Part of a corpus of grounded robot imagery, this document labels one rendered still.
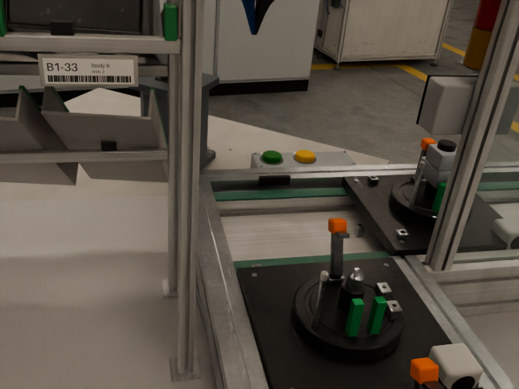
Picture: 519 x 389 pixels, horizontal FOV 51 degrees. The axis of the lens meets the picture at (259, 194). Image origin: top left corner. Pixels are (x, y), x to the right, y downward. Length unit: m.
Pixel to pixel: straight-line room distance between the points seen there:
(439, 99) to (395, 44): 4.66
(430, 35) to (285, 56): 1.83
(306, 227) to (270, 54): 3.29
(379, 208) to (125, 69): 0.57
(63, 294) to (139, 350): 0.17
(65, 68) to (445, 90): 0.46
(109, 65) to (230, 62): 3.59
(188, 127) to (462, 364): 0.41
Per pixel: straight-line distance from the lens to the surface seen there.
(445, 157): 0.94
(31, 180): 0.94
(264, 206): 1.00
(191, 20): 0.53
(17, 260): 1.01
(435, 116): 0.76
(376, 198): 1.00
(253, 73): 4.20
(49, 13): 0.59
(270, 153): 1.10
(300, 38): 4.28
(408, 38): 5.47
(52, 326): 0.87
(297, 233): 0.96
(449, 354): 0.69
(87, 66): 0.54
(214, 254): 0.83
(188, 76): 0.54
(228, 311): 0.73
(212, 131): 1.46
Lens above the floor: 1.45
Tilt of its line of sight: 30 degrees down
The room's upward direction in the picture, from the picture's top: 5 degrees clockwise
